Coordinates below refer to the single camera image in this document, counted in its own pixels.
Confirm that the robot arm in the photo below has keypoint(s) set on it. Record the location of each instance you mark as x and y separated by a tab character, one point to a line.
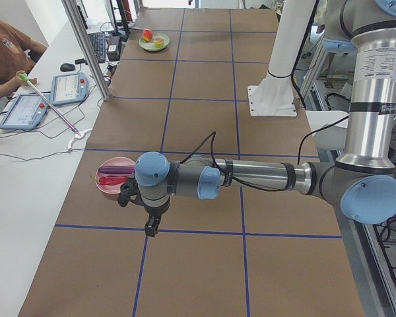
359	183

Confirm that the pink plate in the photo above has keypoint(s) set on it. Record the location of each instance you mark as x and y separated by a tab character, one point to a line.
120	161

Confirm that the red orange fruit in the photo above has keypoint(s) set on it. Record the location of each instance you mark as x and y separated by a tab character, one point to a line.
147	35

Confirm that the mint green plate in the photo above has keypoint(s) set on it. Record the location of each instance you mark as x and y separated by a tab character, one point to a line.
149	46

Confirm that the teach pendant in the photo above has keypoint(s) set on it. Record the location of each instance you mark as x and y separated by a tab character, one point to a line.
26	112
69	88

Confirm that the purple eggplant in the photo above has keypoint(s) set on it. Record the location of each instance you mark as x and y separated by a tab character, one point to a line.
116	170

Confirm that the red chili pepper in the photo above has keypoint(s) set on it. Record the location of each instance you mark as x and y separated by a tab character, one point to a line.
110	180

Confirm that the person in brown shirt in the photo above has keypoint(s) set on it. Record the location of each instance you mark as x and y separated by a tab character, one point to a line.
13	57

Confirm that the black box device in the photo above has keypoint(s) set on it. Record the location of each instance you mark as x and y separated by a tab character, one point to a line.
113	48

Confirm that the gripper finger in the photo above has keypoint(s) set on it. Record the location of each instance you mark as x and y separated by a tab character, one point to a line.
151	226

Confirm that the aluminium frame post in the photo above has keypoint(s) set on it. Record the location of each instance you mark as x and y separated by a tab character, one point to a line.
79	30

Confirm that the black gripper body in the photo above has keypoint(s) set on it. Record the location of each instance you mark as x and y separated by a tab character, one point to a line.
154	212

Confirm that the teach pendant near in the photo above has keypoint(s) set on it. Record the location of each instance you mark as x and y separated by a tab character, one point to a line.
26	112

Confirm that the black computer mouse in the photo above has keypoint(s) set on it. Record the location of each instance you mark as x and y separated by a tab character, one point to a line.
67	67

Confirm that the yellow-pink peach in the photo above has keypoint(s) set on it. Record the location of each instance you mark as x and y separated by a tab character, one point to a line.
158	43

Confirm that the green handled stick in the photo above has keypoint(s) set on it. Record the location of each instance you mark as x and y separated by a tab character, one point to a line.
24	77

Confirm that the white chair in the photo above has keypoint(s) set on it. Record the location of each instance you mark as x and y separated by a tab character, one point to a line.
332	138

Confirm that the teach pendant far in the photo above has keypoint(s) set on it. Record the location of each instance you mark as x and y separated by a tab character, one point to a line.
69	88

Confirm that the black keyboard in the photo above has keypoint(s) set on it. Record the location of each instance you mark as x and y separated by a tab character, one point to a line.
98	43

